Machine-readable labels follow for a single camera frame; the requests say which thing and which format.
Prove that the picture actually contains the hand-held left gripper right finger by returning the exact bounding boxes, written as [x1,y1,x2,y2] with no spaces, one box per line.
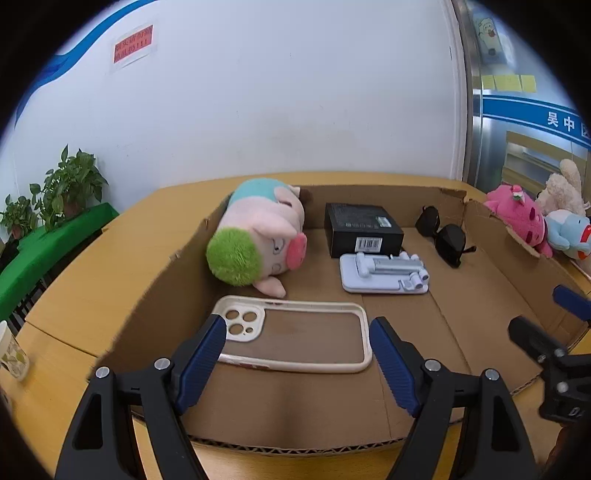
[368,316,539,480]

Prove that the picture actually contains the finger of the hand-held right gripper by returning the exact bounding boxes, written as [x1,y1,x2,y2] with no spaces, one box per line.
[508,316,573,370]
[553,285,591,320]

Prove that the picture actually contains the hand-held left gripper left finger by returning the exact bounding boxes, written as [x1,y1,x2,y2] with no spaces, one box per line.
[55,314,228,480]

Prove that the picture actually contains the cardboard box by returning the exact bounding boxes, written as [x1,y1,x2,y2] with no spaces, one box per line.
[88,185,591,455]

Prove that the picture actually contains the pale folding phone stand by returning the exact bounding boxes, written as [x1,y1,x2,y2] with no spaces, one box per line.
[339,251,431,294]

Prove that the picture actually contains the cream phone case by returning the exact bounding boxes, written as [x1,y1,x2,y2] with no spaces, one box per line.
[211,295,374,374]

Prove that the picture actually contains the black sunglasses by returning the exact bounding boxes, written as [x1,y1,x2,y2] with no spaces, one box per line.
[414,206,477,269]

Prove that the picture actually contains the black product box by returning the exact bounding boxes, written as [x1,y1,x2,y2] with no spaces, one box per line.
[324,202,405,259]

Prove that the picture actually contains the wooden desktop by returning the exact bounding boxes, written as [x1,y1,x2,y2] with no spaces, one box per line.
[0,172,591,480]

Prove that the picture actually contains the blue and white plush toy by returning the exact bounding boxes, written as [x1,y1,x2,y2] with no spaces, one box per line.
[544,210,591,264]

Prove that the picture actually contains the pink strawberry plush toy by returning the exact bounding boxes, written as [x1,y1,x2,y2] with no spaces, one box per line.
[484,184,555,259]

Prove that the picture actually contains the beige plush toy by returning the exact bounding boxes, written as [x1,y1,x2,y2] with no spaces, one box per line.
[536,159,591,217]

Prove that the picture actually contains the pink pig plush green hair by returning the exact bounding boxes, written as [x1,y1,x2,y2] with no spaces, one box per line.
[206,179,308,297]

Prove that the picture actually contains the green cloth covered table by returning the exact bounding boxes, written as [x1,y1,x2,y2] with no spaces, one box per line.
[0,203,120,319]

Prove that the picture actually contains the printed paper cup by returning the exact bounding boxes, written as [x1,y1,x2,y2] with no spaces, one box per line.
[0,320,31,381]

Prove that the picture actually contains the glass partition with blue band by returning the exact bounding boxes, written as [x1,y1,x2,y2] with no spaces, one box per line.
[455,0,591,204]

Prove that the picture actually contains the large potted green plant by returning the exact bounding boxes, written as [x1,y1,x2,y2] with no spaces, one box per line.
[30,145,109,232]

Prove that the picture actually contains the small potted green plant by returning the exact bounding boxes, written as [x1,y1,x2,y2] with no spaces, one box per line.
[0,194,40,241]

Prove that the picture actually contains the cartoon sheep sticker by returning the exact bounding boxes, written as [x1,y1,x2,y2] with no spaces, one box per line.
[473,14,506,61]

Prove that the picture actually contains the red wall sign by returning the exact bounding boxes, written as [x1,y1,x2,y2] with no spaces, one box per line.
[112,25,154,65]

